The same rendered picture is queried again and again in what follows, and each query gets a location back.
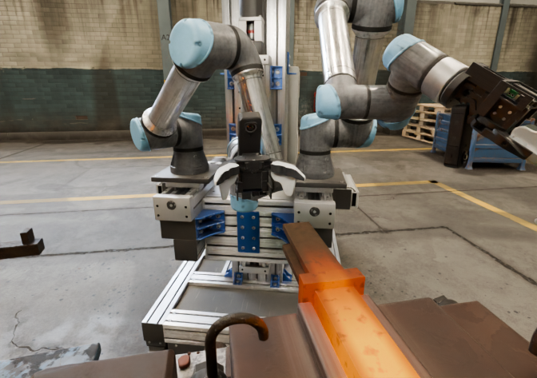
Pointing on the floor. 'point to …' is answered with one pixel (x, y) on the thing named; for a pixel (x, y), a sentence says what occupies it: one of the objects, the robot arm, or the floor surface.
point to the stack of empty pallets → (423, 130)
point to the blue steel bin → (478, 150)
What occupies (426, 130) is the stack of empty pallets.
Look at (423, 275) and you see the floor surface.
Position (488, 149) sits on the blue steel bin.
